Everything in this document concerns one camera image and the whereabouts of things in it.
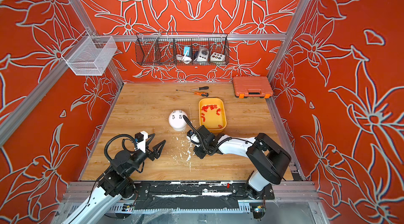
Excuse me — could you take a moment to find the black wire wall basket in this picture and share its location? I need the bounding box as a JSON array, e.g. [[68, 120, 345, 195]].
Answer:
[[135, 31, 230, 66]]

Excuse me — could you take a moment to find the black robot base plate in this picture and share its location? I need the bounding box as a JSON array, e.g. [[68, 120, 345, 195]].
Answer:
[[127, 181, 275, 212]]

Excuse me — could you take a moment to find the white round socket adapter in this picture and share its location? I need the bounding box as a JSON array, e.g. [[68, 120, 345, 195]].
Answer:
[[196, 47, 209, 63]]

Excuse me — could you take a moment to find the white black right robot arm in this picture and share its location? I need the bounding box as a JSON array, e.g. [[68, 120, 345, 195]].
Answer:
[[182, 116, 291, 199]]

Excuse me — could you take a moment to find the small black screwdriver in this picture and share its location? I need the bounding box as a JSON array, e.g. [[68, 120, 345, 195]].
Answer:
[[191, 86, 209, 91]]

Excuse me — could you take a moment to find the clear plastic wall bin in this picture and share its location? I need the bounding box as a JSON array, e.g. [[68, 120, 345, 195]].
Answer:
[[61, 30, 117, 76]]

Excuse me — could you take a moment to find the white button box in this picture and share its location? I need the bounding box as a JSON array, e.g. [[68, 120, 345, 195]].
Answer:
[[210, 52, 225, 63]]

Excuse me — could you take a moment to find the white dome screw fixture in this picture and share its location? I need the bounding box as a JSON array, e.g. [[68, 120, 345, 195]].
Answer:
[[168, 110, 187, 131]]

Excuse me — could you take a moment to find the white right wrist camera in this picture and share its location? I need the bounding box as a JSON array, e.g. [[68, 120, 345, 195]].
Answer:
[[186, 130, 201, 146]]

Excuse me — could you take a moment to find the yellow plastic tray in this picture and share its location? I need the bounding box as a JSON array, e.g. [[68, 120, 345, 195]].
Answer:
[[199, 98, 227, 133]]

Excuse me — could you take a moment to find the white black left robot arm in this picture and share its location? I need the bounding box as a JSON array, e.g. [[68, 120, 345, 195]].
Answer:
[[63, 131, 166, 224]]

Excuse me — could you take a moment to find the orange plastic tool case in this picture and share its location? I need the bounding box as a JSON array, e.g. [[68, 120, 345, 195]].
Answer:
[[233, 76, 274, 99]]

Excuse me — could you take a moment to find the orange handled long screwdriver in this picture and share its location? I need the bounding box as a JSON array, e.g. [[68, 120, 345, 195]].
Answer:
[[176, 89, 209, 97]]

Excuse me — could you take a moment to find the blue grey power strip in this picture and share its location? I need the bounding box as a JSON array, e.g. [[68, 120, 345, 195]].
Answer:
[[183, 46, 191, 57]]

